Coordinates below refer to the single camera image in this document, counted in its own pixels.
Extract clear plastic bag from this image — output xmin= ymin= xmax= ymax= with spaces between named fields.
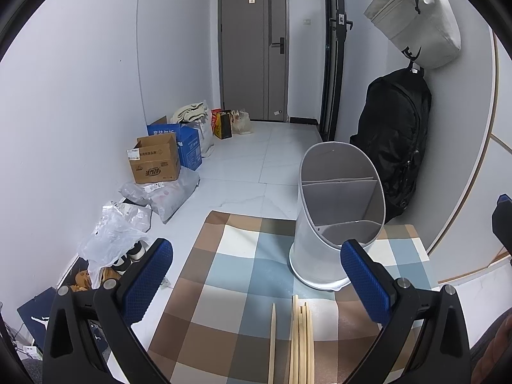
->
xmin=77 ymin=202 xmax=152 ymax=289

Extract blue cardboard box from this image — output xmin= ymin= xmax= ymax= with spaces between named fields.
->
xmin=147 ymin=116 xmax=202 ymax=171

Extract blue jordan shoe box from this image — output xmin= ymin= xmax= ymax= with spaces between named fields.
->
xmin=17 ymin=287 xmax=56 ymax=350

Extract white bag with cloth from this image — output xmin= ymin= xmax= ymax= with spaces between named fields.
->
xmin=168 ymin=100 xmax=214 ymax=158

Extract light grey hanging bag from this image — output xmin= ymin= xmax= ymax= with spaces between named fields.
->
xmin=364 ymin=0 xmax=462 ymax=69

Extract black white sneakers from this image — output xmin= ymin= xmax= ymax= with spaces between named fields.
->
xmin=111 ymin=241 xmax=147 ymax=275

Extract beige plastic bag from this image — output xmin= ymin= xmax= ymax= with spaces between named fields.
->
xmin=231 ymin=110 xmax=252 ymax=134

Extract wooden chopstick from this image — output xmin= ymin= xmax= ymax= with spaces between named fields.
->
xmin=289 ymin=295 xmax=300 ymax=384
xmin=298 ymin=306 xmax=307 ymax=384
xmin=267 ymin=303 xmax=277 ymax=384
xmin=305 ymin=302 xmax=315 ymax=384

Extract grey entrance door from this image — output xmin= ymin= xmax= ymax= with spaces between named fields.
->
xmin=218 ymin=0 xmax=289 ymax=122

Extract brown cardboard box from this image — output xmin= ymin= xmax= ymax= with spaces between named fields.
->
xmin=127 ymin=133 xmax=180 ymax=184

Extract plaid checkered table mat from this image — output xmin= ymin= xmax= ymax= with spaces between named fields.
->
xmin=147 ymin=210 xmax=434 ymax=384

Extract black backpack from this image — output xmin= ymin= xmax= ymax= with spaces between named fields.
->
xmin=350 ymin=68 xmax=432 ymax=221

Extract grey white utensil holder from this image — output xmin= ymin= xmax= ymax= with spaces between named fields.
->
xmin=289 ymin=141 xmax=386 ymax=291

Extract brown slippers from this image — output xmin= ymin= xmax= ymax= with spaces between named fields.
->
xmin=69 ymin=268 xmax=121 ymax=292

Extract grey plastic mailer bag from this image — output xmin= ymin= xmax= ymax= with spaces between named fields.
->
xmin=119 ymin=167 xmax=200 ymax=224

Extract black yellow paper bag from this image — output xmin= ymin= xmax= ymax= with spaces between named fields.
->
xmin=212 ymin=109 xmax=233 ymax=140

